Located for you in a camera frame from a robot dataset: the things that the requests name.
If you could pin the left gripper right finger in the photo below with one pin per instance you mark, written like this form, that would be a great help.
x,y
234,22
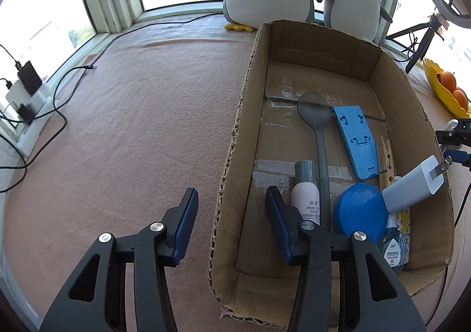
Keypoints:
x,y
371,297

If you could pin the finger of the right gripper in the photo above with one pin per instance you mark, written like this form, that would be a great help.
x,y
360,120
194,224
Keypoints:
x,y
459,156
457,132

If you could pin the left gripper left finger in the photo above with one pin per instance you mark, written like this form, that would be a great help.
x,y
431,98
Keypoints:
x,y
93,296

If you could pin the white usb charger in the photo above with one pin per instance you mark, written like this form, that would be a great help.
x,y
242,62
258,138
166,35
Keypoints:
x,y
421,182

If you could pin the clear blue small bottle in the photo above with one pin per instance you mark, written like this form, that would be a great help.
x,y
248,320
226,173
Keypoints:
x,y
394,244

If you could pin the wooden clothespin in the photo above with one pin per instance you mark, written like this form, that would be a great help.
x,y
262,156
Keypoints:
x,y
385,163

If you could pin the blue round lid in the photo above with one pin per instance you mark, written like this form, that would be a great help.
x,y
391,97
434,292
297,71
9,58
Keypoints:
x,y
361,207

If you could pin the blue phone stand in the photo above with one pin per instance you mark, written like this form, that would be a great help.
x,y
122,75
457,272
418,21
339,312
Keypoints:
x,y
359,141

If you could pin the pink tube grey cap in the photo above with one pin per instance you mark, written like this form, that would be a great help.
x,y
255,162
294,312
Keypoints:
x,y
305,193

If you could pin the grey plastic spoon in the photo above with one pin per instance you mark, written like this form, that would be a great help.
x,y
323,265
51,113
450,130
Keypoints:
x,y
314,111

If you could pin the orange fruit lower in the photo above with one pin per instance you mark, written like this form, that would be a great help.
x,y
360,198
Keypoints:
x,y
461,98

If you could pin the orange fruit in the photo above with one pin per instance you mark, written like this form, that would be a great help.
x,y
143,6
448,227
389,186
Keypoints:
x,y
448,81
461,98

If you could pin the orange fruit upper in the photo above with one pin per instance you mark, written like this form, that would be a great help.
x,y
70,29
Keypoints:
x,y
448,81

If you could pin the yellow fruit bowl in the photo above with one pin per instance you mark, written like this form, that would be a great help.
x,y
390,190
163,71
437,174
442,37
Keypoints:
x,y
444,95

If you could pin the patterned white lighter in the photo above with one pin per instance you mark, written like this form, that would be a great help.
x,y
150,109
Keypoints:
x,y
404,226

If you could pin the black tripod stand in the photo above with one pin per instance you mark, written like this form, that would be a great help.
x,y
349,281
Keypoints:
x,y
417,48

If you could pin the open cardboard box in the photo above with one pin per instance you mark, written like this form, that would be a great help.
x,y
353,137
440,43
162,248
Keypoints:
x,y
246,273

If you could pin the white power strip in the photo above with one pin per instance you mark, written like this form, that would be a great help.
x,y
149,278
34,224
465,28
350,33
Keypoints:
x,y
28,113

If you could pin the black power adapter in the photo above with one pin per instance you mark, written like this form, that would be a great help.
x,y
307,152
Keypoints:
x,y
29,78

